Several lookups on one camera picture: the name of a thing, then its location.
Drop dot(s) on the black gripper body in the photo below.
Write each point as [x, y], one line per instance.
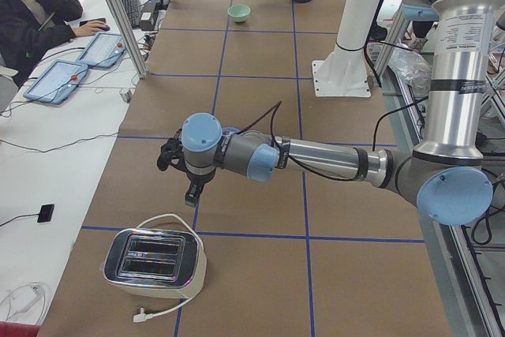
[196, 179]

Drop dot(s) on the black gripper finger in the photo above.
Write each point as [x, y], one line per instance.
[192, 196]

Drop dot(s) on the green bowl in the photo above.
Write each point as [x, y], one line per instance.
[239, 13]

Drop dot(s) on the blue bowl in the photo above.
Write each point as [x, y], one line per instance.
[231, 130]

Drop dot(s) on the white chrome toaster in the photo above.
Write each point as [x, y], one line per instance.
[156, 263]

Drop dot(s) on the black keyboard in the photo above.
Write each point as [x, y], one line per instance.
[132, 11]

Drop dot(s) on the small black box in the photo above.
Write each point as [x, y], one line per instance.
[45, 213]

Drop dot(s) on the far blue teach pendant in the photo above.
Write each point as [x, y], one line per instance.
[103, 51]

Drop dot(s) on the blue teach pendant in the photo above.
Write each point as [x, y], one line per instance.
[103, 51]
[57, 82]

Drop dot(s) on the near blue teach pendant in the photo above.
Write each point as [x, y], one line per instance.
[57, 82]

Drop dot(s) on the crumpled plastic bag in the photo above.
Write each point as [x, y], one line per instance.
[412, 70]

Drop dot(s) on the seated person in black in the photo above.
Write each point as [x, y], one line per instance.
[29, 28]

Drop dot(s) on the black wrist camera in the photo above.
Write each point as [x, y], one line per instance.
[171, 155]

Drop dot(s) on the aluminium frame post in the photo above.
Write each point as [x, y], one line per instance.
[117, 10]

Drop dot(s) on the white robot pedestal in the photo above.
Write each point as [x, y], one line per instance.
[343, 73]

